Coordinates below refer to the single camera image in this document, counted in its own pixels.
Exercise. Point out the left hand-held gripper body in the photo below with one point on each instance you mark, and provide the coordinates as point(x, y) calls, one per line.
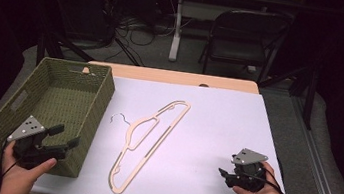
point(29, 140)

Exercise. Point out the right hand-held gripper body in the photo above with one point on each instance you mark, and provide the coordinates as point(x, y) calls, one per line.
point(247, 174)

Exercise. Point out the green woven basket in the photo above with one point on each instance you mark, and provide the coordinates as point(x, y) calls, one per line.
point(59, 95)

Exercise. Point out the beige plastic hanger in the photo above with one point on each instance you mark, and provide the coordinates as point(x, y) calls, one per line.
point(151, 134)

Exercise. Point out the person's left hand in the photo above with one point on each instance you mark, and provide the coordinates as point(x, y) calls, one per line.
point(19, 179)

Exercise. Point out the white table sheet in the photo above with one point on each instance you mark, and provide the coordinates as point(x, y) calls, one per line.
point(219, 130)

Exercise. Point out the black metal stand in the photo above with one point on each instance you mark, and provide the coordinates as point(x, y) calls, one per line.
point(309, 95)
point(54, 46)

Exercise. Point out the wooden table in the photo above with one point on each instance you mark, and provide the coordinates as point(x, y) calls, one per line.
point(176, 77)

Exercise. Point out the black folding chair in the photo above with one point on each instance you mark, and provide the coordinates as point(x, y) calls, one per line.
point(243, 49)

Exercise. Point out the white desk leg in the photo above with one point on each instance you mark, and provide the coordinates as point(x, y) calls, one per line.
point(176, 33)

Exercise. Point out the aluminium rail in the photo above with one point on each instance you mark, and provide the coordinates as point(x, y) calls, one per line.
point(320, 177)

